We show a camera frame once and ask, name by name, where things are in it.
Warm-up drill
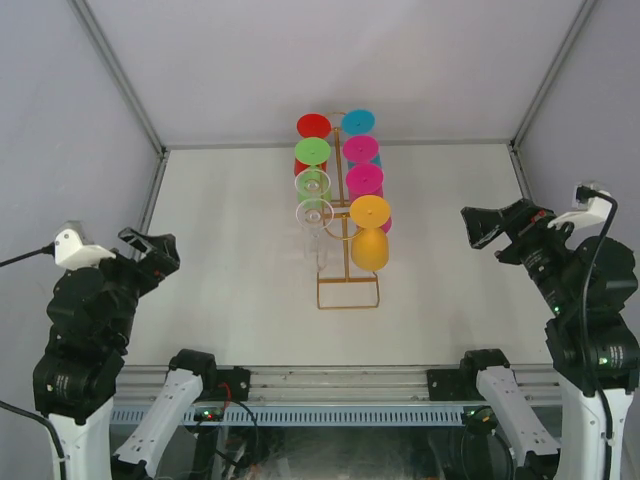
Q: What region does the left aluminium frame post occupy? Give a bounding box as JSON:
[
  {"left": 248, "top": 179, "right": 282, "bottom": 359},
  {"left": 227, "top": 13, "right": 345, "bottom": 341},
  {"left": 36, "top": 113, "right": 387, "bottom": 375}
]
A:
[{"left": 67, "top": 0, "right": 166, "bottom": 156}]

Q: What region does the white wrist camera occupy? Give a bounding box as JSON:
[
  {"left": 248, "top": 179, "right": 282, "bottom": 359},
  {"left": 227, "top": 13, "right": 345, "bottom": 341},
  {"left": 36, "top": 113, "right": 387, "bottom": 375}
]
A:
[
  {"left": 54, "top": 220, "right": 116, "bottom": 271},
  {"left": 548, "top": 182, "right": 612, "bottom": 230}
]

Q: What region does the right green led board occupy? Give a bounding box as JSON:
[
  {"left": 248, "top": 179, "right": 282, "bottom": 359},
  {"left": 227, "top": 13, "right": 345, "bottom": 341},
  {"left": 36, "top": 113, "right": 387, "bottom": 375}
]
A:
[{"left": 464, "top": 406, "right": 498, "bottom": 436}]

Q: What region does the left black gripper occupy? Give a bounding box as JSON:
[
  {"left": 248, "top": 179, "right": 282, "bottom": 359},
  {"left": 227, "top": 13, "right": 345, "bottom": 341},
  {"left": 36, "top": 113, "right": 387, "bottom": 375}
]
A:
[{"left": 87, "top": 224, "right": 180, "bottom": 345}]

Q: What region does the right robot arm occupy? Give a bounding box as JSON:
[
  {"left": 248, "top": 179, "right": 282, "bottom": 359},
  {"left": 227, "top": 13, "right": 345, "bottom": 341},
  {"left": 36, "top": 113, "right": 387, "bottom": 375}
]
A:
[{"left": 459, "top": 187, "right": 639, "bottom": 479}]

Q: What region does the black base bracket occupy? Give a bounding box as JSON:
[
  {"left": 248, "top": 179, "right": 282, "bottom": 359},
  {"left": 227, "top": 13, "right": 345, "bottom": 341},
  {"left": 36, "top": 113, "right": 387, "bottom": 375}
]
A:
[
  {"left": 198, "top": 366, "right": 251, "bottom": 401},
  {"left": 426, "top": 369, "right": 483, "bottom": 402}
]

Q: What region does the red plastic wine glass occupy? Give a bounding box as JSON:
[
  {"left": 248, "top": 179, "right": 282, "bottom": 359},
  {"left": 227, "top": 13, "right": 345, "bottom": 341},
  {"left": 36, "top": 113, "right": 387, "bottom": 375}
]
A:
[{"left": 293, "top": 113, "right": 331, "bottom": 176}]

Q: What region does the aluminium frame post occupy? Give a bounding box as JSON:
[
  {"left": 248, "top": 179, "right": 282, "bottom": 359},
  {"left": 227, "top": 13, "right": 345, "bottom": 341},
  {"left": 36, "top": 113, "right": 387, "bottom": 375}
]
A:
[
  {"left": 67, "top": 0, "right": 166, "bottom": 156},
  {"left": 510, "top": 0, "right": 600, "bottom": 150}
]

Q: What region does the rear clear wine glass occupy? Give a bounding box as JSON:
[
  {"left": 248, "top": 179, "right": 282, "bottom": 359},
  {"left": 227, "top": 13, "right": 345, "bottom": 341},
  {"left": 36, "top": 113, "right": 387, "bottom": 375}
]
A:
[{"left": 294, "top": 168, "right": 331, "bottom": 202}]

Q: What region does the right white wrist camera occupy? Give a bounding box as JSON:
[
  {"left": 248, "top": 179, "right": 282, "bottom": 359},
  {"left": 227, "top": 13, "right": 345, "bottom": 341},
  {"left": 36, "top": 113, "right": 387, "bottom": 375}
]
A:
[{"left": 548, "top": 182, "right": 612, "bottom": 230}]

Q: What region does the magenta wine glass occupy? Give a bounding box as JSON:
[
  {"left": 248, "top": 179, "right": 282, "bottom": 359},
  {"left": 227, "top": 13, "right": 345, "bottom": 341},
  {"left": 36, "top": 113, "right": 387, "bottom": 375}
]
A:
[
  {"left": 343, "top": 135, "right": 384, "bottom": 201},
  {"left": 346, "top": 164, "right": 392, "bottom": 233}
]

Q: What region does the blue slotted cable duct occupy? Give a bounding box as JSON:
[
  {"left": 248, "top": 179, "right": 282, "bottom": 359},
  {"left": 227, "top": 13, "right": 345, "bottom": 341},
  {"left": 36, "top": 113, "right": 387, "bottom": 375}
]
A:
[{"left": 110, "top": 405, "right": 476, "bottom": 427}]

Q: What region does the left green led board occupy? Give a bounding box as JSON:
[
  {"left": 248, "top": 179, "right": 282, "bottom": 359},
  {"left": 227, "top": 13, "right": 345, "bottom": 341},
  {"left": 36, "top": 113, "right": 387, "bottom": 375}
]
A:
[{"left": 194, "top": 408, "right": 225, "bottom": 423}]

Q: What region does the cyan plastic wine glass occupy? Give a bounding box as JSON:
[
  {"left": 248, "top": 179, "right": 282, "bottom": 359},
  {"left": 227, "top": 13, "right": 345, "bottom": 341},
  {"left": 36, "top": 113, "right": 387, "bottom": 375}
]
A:
[{"left": 341, "top": 109, "right": 381, "bottom": 168}]

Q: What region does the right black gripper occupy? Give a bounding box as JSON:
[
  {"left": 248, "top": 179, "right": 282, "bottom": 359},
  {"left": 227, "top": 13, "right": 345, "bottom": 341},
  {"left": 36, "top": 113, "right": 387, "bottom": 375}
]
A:
[{"left": 462, "top": 194, "right": 580, "bottom": 312}]

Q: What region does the orange plastic wine glass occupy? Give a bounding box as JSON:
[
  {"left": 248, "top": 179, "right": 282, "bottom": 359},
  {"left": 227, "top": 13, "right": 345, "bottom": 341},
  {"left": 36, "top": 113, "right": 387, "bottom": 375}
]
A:
[{"left": 349, "top": 195, "right": 391, "bottom": 272}]

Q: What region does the left camera black cable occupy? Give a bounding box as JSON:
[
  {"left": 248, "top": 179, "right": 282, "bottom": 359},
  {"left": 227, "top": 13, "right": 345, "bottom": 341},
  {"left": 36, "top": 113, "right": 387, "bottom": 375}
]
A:
[{"left": 0, "top": 243, "right": 56, "bottom": 268}]

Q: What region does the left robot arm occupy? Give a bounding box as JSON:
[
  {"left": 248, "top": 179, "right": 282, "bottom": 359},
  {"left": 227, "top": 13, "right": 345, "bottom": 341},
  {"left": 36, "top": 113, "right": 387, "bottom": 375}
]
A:
[{"left": 33, "top": 222, "right": 219, "bottom": 479}]

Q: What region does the right aluminium frame post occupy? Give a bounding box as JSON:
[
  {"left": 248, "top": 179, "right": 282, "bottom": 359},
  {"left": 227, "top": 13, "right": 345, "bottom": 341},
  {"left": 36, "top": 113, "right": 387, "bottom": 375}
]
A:
[{"left": 510, "top": 0, "right": 600, "bottom": 150}]

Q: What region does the front clear wine glass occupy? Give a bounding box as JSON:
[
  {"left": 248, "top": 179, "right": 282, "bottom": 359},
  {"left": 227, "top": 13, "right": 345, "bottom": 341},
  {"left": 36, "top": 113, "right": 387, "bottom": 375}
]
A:
[{"left": 296, "top": 198, "right": 334, "bottom": 273}]

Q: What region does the clear wine glass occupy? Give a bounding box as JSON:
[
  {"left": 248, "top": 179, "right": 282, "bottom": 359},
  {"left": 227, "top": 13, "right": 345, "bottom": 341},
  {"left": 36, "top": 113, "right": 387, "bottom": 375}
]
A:
[
  {"left": 294, "top": 168, "right": 331, "bottom": 202},
  {"left": 296, "top": 198, "right": 334, "bottom": 273}
]

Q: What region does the right camera black cable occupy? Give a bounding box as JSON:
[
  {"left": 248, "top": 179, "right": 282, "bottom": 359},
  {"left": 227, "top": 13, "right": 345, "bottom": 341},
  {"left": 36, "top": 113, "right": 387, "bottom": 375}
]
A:
[{"left": 574, "top": 184, "right": 619, "bottom": 451}]

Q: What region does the gold wire glass rack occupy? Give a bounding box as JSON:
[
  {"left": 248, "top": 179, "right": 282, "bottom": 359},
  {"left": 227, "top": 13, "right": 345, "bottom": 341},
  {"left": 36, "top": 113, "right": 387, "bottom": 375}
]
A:
[{"left": 316, "top": 111, "right": 381, "bottom": 311}]

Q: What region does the right black base bracket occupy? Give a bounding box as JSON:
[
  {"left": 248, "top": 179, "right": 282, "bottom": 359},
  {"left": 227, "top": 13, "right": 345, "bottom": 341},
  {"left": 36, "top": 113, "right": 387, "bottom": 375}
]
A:
[{"left": 426, "top": 369, "right": 483, "bottom": 402}]

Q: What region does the camera black cable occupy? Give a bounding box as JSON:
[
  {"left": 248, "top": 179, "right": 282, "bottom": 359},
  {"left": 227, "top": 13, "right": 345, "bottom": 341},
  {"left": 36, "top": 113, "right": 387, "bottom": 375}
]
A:
[
  {"left": 0, "top": 243, "right": 56, "bottom": 268},
  {"left": 574, "top": 184, "right": 619, "bottom": 451}
]

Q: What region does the left black base bracket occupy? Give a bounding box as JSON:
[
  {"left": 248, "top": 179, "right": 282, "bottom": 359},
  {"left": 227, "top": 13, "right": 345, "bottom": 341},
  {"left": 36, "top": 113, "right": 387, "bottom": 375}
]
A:
[{"left": 198, "top": 366, "right": 251, "bottom": 401}]

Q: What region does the aluminium front rail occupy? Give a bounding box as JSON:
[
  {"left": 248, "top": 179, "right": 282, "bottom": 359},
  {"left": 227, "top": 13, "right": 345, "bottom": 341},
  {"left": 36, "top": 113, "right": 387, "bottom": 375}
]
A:
[{"left": 115, "top": 365, "right": 560, "bottom": 406}]

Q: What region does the green plastic wine glass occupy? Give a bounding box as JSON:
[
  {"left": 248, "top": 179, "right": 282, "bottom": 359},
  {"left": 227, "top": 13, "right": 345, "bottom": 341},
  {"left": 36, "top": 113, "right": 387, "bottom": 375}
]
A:
[{"left": 293, "top": 136, "right": 334, "bottom": 212}]

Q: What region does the green led board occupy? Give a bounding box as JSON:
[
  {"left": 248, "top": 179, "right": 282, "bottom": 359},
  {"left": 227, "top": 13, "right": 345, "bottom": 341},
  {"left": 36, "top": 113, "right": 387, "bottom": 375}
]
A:
[
  {"left": 194, "top": 408, "right": 225, "bottom": 423},
  {"left": 464, "top": 406, "right": 498, "bottom": 436}
]

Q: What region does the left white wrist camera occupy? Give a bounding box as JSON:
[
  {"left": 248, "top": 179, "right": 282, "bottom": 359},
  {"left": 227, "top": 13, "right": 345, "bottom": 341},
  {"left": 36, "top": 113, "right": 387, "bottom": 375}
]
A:
[{"left": 54, "top": 220, "right": 116, "bottom": 271}]

